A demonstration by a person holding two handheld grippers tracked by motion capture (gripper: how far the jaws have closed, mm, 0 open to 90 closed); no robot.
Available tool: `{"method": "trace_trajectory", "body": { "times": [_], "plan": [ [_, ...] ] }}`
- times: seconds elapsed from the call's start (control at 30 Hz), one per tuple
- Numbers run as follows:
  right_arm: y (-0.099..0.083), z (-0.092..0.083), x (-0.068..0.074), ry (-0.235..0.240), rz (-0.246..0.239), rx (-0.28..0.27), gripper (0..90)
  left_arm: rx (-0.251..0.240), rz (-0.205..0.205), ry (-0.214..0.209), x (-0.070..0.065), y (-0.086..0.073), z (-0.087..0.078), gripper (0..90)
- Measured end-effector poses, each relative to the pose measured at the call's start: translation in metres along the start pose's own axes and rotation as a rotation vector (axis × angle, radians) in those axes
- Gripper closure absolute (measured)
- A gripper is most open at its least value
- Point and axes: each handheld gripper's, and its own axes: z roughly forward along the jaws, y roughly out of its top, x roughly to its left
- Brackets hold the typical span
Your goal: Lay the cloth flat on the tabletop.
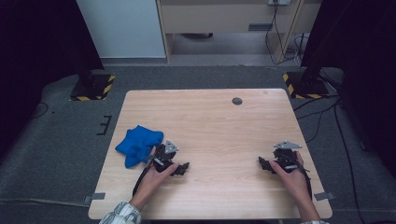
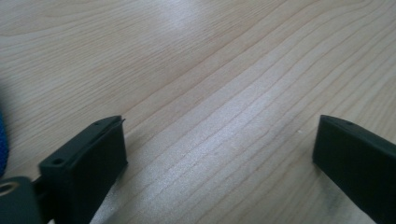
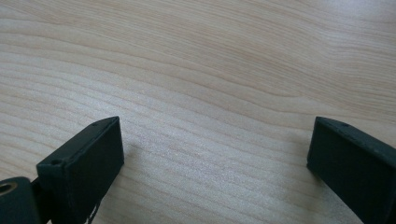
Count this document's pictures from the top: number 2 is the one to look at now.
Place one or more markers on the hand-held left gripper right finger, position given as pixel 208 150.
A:
pixel 358 165

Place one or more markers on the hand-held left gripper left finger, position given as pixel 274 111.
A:
pixel 84 165

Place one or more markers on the blue cloth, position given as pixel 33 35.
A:
pixel 2 146

